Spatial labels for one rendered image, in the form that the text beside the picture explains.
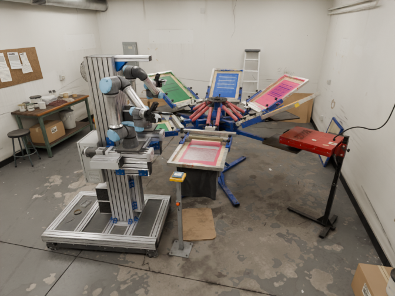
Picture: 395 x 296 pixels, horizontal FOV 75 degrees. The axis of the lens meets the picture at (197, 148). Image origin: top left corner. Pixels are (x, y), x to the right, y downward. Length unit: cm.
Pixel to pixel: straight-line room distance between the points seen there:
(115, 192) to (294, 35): 550
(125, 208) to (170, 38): 520
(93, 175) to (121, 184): 31
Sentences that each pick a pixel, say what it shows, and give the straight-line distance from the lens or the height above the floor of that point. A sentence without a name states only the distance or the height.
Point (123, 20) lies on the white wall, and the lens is 783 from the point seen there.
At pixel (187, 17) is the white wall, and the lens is 720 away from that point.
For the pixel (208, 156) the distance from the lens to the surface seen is 287.
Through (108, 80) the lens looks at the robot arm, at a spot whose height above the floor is 189.
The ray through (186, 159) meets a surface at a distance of 281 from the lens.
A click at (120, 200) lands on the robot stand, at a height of 52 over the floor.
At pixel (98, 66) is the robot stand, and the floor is 195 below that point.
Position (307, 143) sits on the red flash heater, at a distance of 306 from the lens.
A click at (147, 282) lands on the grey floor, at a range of 289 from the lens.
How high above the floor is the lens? 225
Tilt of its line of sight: 25 degrees down
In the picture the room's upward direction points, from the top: straight up
